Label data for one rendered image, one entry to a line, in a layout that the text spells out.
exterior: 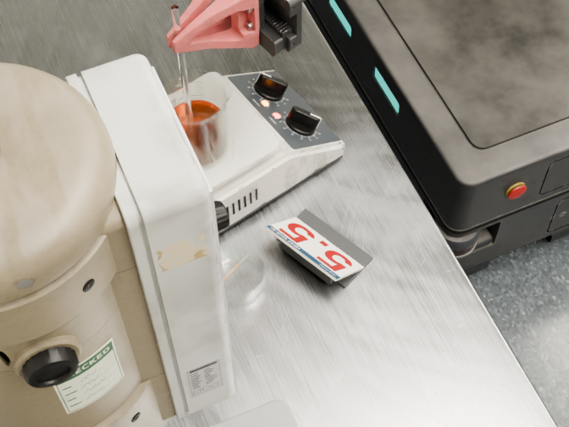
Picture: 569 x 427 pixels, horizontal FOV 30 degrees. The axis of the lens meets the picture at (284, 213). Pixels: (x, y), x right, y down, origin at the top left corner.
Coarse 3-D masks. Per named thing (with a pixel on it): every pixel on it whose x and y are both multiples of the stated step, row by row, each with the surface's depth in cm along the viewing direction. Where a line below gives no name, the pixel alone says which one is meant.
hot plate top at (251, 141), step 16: (240, 112) 104; (240, 128) 103; (256, 128) 103; (240, 144) 102; (256, 144) 102; (272, 144) 102; (224, 160) 101; (240, 160) 101; (256, 160) 101; (208, 176) 100; (224, 176) 100
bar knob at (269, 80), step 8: (256, 80) 110; (264, 80) 110; (272, 80) 110; (280, 80) 110; (256, 88) 110; (264, 88) 110; (272, 88) 110; (280, 88) 110; (264, 96) 109; (272, 96) 110; (280, 96) 110
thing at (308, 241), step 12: (276, 228) 103; (288, 228) 105; (300, 228) 106; (300, 240) 103; (312, 240) 105; (312, 252) 102; (324, 252) 103; (336, 252) 105; (324, 264) 101; (336, 264) 102; (348, 264) 103
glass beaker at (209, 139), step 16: (176, 80) 97; (192, 80) 98; (208, 80) 98; (224, 80) 96; (176, 96) 99; (192, 96) 100; (208, 96) 100; (224, 96) 97; (224, 112) 96; (192, 128) 95; (208, 128) 96; (224, 128) 98; (192, 144) 97; (208, 144) 97; (224, 144) 100; (208, 160) 100
